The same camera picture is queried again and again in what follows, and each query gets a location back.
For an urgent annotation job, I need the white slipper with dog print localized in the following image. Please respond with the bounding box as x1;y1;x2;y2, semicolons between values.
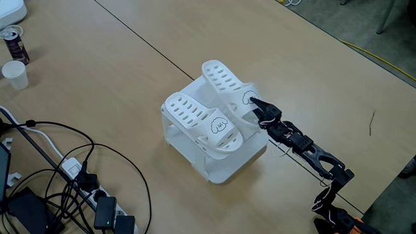
164;92;244;153
201;59;264;127

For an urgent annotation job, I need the white two-tier shoe rack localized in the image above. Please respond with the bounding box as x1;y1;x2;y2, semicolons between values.
161;75;272;185

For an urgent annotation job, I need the person's shoe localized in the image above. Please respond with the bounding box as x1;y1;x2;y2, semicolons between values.
398;157;416;179

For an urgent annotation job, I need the grey chair leg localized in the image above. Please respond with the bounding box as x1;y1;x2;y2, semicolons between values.
376;0;397;35

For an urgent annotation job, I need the black power adapter green light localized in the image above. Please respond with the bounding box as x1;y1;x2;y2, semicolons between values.
93;196;117;231

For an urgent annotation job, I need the black plug charger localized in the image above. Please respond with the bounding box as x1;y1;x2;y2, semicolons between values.
73;162;100;192

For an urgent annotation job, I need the white power strip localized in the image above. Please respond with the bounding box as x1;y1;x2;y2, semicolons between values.
60;157;139;234

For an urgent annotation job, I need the black flat power brick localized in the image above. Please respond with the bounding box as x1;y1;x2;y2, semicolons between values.
6;187;66;234

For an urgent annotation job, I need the white paper cup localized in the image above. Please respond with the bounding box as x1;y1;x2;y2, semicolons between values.
1;60;29;91

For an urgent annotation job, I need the purple drink can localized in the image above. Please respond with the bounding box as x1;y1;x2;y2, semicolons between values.
3;29;31;66

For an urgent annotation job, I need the dark laptop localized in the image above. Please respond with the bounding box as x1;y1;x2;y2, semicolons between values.
0;142;12;204

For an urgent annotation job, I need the white box device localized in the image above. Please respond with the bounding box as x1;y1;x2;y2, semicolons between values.
0;0;28;30

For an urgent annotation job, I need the yellow floor cable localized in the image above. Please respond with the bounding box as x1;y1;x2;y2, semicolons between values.
339;39;416;83

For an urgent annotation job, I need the black looping cable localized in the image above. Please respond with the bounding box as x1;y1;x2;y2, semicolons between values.
44;142;153;234

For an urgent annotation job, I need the white power strip cable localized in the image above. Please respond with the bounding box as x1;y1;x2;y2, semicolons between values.
0;105;66;160

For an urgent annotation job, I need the black cable with ferrite bead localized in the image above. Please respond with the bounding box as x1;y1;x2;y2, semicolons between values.
0;119;96;163

